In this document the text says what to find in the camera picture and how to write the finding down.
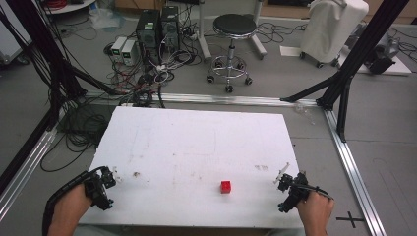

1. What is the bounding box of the large black computer tower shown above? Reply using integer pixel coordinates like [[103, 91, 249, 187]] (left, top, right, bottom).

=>
[[135, 9, 162, 66]]

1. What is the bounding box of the clear plastic bag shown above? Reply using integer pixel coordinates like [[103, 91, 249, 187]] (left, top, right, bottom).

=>
[[89, 7, 126, 31]]

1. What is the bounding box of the person's right hand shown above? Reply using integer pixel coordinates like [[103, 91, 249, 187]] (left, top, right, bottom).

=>
[[295, 191, 335, 236]]

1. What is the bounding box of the clear plastic scrap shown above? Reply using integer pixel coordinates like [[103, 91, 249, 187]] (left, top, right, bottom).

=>
[[293, 101, 317, 126]]

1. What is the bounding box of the person's left hand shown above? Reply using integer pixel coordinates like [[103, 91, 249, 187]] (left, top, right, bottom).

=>
[[48, 183, 94, 236]]

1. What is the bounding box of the white floor board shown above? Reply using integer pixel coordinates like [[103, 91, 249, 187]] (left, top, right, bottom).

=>
[[337, 48, 413, 77]]

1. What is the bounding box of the black frame post with braces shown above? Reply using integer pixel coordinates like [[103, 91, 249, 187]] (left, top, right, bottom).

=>
[[280, 0, 411, 144]]

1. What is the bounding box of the long aluminium floor rail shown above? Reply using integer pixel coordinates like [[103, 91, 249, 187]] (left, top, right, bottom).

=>
[[83, 90, 320, 108]]

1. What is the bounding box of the white covered machine on wheels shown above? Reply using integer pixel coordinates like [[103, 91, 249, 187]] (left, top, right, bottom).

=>
[[299, 0, 370, 69]]

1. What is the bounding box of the black round stool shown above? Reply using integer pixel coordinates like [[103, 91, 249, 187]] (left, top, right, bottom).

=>
[[206, 13, 258, 94]]

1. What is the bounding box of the black grey device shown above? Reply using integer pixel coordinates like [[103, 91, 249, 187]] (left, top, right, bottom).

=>
[[363, 35, 401, 76]]

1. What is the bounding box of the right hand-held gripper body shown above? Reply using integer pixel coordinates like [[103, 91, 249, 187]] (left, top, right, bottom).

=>
[[277, 170, 311, 214]]

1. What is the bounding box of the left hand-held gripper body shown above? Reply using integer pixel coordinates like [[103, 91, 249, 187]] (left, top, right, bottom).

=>
[[83, 165, 117, 211]]

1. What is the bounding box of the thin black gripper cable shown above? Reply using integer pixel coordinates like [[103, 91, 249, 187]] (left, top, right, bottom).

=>
[[290, 182, 334, 201]]

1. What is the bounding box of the tangle of floor cables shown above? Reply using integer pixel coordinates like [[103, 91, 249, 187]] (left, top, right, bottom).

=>
[[38, 19, 205, 173]]

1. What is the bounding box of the black frame post with cables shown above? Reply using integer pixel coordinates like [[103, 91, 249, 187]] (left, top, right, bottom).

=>
[[0, 0, 123, 132]]

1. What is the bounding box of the white desk leg frame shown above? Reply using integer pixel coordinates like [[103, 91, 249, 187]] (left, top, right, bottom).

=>
[[196, 0, 268, 62]]

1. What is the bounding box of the white power supply unit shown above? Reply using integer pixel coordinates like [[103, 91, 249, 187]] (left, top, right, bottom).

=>
[[120, 38, 138, 67], [110, 35, 128, 63]]

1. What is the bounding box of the round white table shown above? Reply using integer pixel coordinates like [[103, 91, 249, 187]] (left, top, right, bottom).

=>
[[41, 0, 96, 16]]

